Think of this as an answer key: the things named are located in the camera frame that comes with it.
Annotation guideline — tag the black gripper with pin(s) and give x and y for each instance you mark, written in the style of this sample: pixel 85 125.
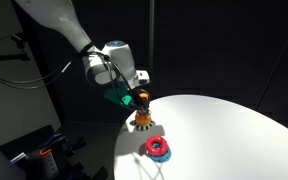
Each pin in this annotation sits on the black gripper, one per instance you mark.
pixel 138 90

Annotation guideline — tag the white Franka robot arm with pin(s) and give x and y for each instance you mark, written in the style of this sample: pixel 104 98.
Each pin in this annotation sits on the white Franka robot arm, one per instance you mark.
pixel 60 16

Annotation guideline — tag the black white striped base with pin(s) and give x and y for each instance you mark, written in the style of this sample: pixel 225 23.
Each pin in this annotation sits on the black white striped base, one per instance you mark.
pixel 143 127

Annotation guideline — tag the grey vertical pole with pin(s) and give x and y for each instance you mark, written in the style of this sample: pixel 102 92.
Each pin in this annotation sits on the grey vertical pole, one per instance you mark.
pixel 151 43

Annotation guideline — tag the purple tool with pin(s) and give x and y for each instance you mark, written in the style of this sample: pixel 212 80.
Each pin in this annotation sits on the purple tool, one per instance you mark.
pixel 52 139

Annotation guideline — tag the black bin with tools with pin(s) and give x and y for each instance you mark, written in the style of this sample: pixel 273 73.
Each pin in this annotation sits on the black bin with tools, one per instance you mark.
pixel 44 166

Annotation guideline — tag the black mounting bar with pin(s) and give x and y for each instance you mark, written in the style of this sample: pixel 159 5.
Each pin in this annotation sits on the black mounting bar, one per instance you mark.
pixel 4 57

